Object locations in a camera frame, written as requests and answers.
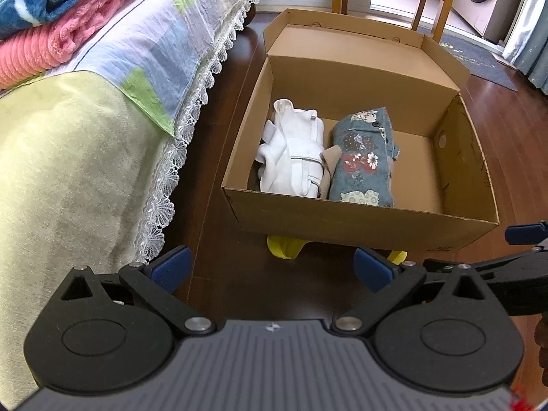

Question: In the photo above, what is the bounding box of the wooden table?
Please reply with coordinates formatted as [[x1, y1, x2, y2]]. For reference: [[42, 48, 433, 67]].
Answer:
[[332, 0, 465, 42]]

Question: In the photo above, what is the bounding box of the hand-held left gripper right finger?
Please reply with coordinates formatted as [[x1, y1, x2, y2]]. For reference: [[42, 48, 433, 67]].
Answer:
[[332, 246, 493, 335]]

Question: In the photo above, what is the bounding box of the blue fleece blanket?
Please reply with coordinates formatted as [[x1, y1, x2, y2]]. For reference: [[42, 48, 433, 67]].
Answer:
[[0, 0, 138, 40]]

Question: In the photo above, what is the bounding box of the light blue curtain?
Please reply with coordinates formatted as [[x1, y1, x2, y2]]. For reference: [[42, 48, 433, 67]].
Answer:
[[502, 0, 548, 96]]

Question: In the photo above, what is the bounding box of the sofa with green cover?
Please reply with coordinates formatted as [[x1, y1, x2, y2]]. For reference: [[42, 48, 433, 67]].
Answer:
[[0, 71, 177, 399]]

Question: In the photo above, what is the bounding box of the yellow plastic stool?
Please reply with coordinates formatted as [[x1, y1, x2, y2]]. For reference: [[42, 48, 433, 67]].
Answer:
[[266, 234, 408, 264]]

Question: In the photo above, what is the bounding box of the cardboard box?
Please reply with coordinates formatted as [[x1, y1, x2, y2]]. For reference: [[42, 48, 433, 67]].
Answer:
[[220, 9, 501, 254]]

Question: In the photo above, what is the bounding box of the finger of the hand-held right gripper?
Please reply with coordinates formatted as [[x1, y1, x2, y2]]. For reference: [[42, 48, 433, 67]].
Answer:
[[423, 246, 548, 282], [505, 222, 548, 246]]

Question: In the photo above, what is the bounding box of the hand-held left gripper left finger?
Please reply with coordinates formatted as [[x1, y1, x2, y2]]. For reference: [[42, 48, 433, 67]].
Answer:
[[60, 245, 217, 335]]

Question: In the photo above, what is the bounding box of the grey floor mat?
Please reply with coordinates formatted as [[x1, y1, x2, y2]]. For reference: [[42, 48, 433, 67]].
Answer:
[[417, 26, 519, 92]]

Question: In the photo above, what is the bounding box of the pink ribbed blanket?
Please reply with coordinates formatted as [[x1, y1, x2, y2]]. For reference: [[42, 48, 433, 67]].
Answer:
[[0, 0, 177, 91]]

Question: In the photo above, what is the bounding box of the patchwork bed sheet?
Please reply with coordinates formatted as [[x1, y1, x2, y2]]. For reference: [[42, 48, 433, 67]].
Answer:
[[55, 0, 281, 138]]

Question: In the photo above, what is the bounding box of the white canvas bag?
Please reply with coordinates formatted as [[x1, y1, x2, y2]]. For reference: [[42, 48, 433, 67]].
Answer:
[[256, 98, 325, 200]]

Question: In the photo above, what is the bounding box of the floral blue-grey shopping bag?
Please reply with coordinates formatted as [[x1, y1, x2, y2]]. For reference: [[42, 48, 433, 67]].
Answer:
[[319, 107, 401, 209]]

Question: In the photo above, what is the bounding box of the person's right hand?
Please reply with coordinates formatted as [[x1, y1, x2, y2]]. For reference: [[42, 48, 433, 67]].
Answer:
[[534, 312, 548, 388]]

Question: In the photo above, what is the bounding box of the washing machine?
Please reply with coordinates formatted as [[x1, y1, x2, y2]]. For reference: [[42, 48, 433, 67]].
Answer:
[[451, 0, 510, 37]]

